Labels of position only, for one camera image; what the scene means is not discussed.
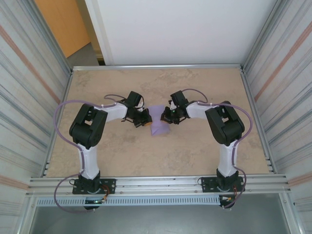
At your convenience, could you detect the purple cloth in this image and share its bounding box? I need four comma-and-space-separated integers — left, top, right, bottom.
148, 104, 169, 137

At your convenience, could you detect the grey metal shelf sheet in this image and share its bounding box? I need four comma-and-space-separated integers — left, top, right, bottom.
29, 206, 291, 234

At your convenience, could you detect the corrugated metal side panel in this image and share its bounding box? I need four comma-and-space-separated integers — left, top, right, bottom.
240, 0, 312, 234
0, 0, 74, 234

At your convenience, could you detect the orange wooden door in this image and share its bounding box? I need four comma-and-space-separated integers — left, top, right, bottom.
34, 0, 92, 59

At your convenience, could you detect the aluminium cross frame bar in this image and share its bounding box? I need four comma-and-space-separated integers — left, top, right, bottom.
72, 63, 244, 71

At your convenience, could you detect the long aluminium mounting rail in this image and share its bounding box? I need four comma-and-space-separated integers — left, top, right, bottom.
28, 173, 292, 195

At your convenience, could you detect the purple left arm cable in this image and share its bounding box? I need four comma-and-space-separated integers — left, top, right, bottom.
54, 94, 129, 214

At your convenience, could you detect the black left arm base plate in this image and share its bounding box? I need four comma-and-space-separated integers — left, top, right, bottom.
72, 178, 117, 195

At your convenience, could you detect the aluminium side frame bar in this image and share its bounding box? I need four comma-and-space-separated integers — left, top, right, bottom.
41, 69, 74, 177
240, 68, 276, 174

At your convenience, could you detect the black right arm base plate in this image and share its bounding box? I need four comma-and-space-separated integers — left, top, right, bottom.
201, 175, 245, 193

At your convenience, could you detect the grey slotted cable duct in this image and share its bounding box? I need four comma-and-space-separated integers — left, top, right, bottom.
36, 195, 221, 207

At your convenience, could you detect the white door frame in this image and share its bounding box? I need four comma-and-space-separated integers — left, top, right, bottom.
84, 0, 115, 66

